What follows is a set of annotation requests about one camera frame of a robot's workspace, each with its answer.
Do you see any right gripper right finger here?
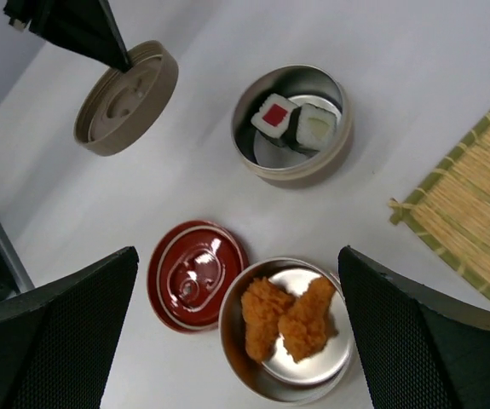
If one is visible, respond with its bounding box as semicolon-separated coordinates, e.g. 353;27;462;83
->
338;246;490;408

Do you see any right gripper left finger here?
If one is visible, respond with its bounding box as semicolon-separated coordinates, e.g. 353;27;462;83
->
0;246;138;408

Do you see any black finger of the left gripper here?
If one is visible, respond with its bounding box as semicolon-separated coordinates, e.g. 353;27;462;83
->
3;0;130;72

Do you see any grey round lid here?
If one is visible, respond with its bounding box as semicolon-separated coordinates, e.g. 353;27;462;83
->
74;41;179;157

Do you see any orange fried food piece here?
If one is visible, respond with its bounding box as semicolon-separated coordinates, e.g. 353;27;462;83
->
278;276;336;363

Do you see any red round lid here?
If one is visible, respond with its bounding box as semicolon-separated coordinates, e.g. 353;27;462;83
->
147;220;249;333

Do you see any sushi roll piece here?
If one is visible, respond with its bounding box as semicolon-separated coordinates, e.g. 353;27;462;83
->
285;103;337;156
251;93;298;147

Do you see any steel round container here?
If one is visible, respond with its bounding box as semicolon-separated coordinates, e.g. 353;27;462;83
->
231;65;353;188
218;257;355;405

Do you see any bamboo mat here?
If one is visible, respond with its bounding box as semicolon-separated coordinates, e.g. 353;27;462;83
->
389;111;490;301

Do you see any aluminium rail frame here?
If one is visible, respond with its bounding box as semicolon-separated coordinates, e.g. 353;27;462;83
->
0;222;34;293

